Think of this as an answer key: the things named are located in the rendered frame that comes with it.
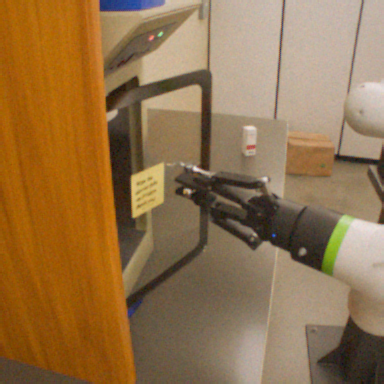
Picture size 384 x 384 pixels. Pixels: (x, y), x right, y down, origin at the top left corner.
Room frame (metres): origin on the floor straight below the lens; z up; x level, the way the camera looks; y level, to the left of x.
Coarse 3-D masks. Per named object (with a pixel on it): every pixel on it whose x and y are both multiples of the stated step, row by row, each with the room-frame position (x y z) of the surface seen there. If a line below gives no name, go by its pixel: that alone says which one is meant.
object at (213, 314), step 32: (224, 128) 1.61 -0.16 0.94; (256, 128) 1.62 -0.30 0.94; (224, 160) 1.30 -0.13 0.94; (256, 160) 1.30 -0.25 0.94; (256, 192) 1.07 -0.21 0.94; (224, 256) 0.76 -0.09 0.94; (256, 256) 0.76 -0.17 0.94; (160, 288) 0.65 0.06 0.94; (192, 288) 0.65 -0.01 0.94; (224, 288) 0.65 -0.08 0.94; (256, 288) 0.65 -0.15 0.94; (128, 320) 0.56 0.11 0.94; (160, 320) 0.56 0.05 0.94; (192, 320) 0.56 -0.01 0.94; (224, 320) 0.56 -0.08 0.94; (256, 320) 0.56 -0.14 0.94; (160, 352) 0.48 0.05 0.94; (192, 352) 0.48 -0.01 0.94; (224, 352) 0.48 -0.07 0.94; (256, 352) 0.47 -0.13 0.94
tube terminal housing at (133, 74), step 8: (136, 64) 0.76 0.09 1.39; (120, 72) 0.68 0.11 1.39; (128, 72) 0.72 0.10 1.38; (136, 72) 0.76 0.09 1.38; (104, 80) 0.62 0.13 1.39; (112, 80) 0.65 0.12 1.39; (120, 80) 0.68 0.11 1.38; (128, 80) 0.79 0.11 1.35; (136, 80) 0.80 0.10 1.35; (144, 80) 0.80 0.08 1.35; (112, 88) 0.65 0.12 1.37; (128, 88) 0.78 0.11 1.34
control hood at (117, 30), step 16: (176, 0) 0.70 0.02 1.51; (192, 0) 0.72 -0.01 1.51; (112, 16) 0.47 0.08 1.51; (128, 16) 0.46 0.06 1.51; (144, 16) 0.47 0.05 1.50; (160, 16) 0.54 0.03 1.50; (176, 16) 0.64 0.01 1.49; (112, 32) 0.47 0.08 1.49; (128, 32) 0.47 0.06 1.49; (144, 32) 0.53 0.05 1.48; (112, 48) 0.47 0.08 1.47
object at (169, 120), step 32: (128, 96) 0.57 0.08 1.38; (160, 96) 0.62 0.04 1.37; (192, 96) 0.68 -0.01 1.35; (128, 128) 0.57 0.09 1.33; (160, 128) 0.62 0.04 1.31; (192, 128) 0.68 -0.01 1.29; (128, 160) 0.57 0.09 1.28; (160, 160) 0.62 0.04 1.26; (192, 160) 0.69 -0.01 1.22; (128, 192) 0.56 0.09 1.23; (128, 224) 0.56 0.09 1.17; (160, 224) 0.62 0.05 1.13; (192, 224) 0.69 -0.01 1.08; (128, 256) 0.55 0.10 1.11; (160, 256) 0.61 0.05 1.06; (192, 256) 0.69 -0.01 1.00; (128, 288) 0.54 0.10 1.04
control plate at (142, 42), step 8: (152, 32) 0.57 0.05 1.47; (160, 32) 0.63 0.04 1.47; (136, 40) 0.52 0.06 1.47; (144, 40) 0.57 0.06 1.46; (152, 40) 0.64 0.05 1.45; (128, 48) 0.52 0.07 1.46; (136, 48) 0.57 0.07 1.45; (144, 48) 0.64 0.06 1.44; (120, 56) 0.52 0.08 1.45; (128, 56) 0.57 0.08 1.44; (136, 56) 0.63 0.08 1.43; (112, 64) 0.52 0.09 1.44; (128, 64) 0.63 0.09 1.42; (104, 72) 0.52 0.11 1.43; (112, 72) 0.56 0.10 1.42
